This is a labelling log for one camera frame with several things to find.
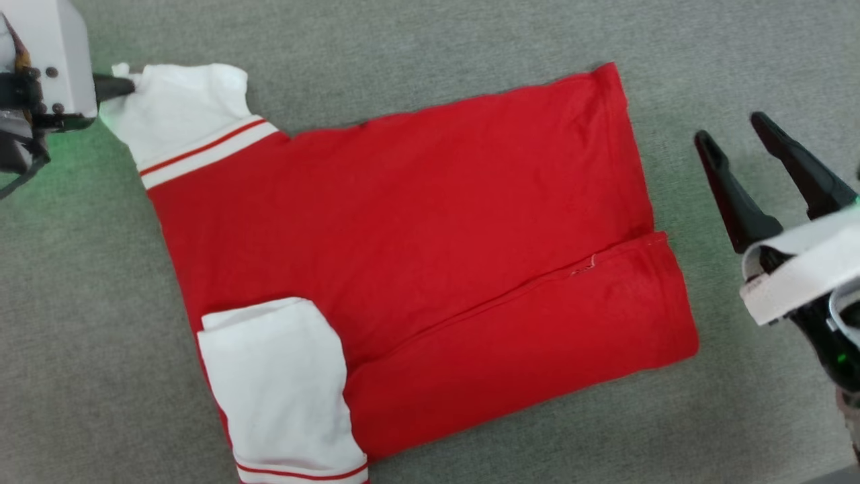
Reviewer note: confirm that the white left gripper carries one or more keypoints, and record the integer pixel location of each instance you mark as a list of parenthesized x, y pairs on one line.
[(57, 54)]

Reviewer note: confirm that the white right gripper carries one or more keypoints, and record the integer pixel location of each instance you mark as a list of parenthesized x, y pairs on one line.
[(799, 269)]

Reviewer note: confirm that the red and white shirt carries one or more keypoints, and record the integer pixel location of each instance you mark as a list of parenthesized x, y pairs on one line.
[(403, 222)]

